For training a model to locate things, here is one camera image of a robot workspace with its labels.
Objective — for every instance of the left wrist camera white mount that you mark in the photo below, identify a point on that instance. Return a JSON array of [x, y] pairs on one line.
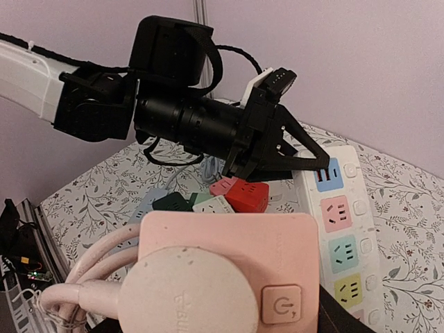
[[275, 83]]

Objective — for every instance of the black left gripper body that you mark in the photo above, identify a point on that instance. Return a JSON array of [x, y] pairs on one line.
[[247, 132]]

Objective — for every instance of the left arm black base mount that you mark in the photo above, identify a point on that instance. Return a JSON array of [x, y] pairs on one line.
[[17, 238]]

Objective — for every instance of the pink cube adapter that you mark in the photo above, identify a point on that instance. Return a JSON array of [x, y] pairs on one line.
[[201, 272]]

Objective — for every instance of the light green plug adapter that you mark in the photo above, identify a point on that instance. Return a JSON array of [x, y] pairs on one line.
[[198, 197]]

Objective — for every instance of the aluminium front rail base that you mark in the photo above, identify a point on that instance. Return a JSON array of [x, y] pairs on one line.
[[59, 248]]

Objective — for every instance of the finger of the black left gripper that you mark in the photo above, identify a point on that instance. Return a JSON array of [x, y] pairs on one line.
[[281, 167], [288, 124]]

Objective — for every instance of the dark green cube adapter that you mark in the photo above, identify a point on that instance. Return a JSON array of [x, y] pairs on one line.
[[172, 202]]

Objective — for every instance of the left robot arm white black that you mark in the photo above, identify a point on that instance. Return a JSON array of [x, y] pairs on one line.
[[163, 94]]

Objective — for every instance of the pink plug adapter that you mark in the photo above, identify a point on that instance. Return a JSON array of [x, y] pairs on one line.
[[222, 186]]

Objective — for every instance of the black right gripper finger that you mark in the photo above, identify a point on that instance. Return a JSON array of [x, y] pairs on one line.
[[332, 318]]

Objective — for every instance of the white power strip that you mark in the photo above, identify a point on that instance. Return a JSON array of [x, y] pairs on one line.
[[349, 261]]

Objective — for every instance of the floral patterned table mat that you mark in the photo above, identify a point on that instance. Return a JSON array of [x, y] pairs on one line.
[[406, 204]]

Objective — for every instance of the grey blue power strip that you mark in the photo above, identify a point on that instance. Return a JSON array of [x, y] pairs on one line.
[[146, 204]]

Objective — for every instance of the white cube adapter red print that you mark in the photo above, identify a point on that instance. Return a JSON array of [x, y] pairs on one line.
[[215, 205]]

